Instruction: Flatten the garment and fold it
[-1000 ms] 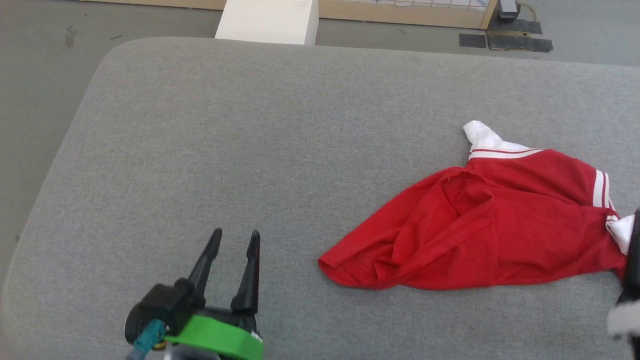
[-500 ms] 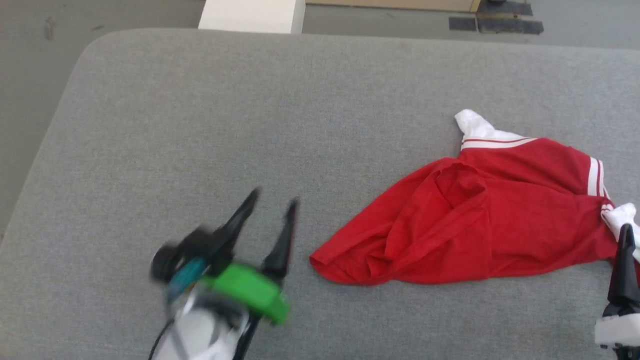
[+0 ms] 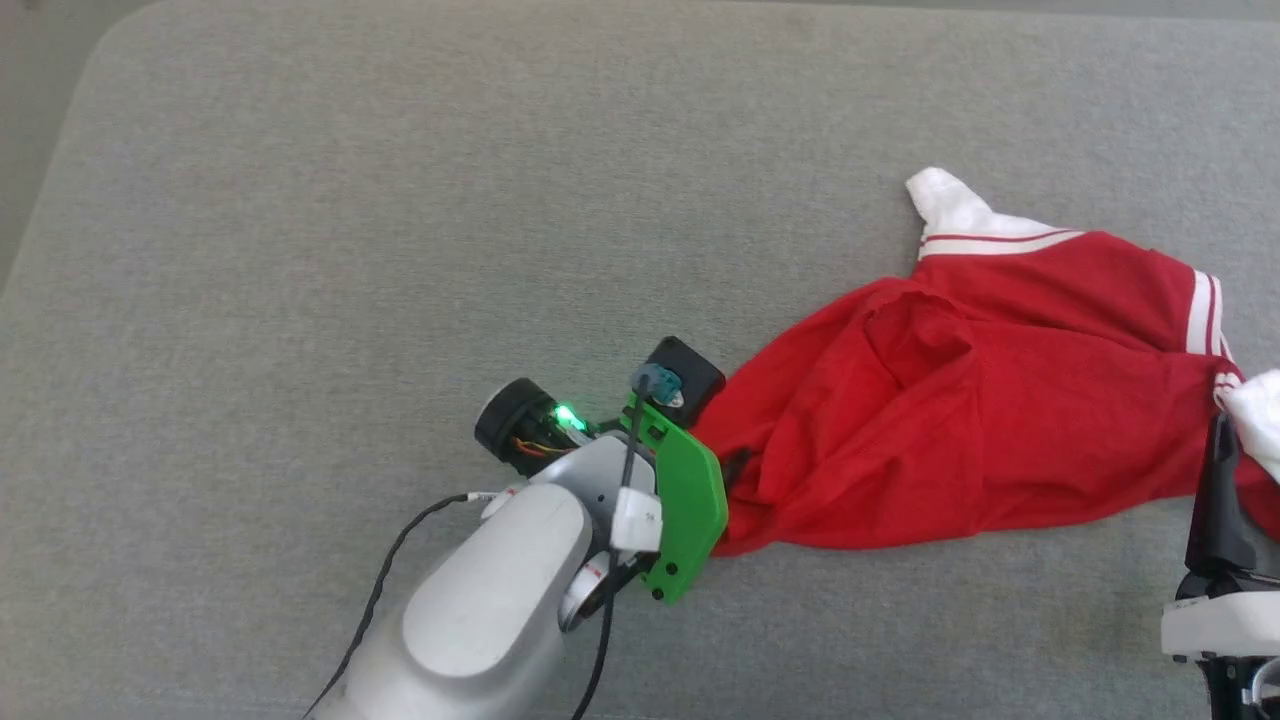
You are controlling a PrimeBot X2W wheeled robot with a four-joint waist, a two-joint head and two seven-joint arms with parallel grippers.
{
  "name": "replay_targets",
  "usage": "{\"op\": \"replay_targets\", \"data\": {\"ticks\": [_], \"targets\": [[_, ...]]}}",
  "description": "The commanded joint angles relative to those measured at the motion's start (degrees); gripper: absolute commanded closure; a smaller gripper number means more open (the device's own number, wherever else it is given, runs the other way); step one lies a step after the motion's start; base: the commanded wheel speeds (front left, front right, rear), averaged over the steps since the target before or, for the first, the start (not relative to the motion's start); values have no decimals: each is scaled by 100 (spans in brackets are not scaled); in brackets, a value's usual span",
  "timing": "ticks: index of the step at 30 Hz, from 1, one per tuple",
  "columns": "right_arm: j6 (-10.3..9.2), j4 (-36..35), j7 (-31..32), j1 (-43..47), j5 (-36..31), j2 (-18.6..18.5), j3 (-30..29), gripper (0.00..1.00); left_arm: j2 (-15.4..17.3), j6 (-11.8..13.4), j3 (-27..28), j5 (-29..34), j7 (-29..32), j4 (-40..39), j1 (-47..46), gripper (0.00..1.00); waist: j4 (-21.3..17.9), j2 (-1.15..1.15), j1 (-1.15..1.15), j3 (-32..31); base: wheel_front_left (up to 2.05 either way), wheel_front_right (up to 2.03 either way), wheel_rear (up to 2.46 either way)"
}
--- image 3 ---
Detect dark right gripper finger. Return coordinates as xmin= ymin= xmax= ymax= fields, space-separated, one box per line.
xmin=1245 ymin=500 xmax=1280 ymax=580
xmin=1186 ymin=412 xmax=1256 ymax=578

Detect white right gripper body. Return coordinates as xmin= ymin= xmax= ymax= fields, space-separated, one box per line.
xmin=1160 ymin=575 xmax=1280 ymax=661

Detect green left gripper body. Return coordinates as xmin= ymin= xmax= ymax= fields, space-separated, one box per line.
xmin=475 ymin=378 xmax=729 ymax=604

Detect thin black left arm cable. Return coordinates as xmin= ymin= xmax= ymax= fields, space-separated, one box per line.
xmin=305 ymin=490 xmax=501 ymax=720

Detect grey fabric sofa seat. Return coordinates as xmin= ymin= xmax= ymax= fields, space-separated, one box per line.
xmin=0 ymin=0 xmax=1280 ymax=720

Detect red and white shirt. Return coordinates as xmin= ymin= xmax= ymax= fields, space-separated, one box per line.
xmin=690 ymin=167 xmax=1280 ymax=557

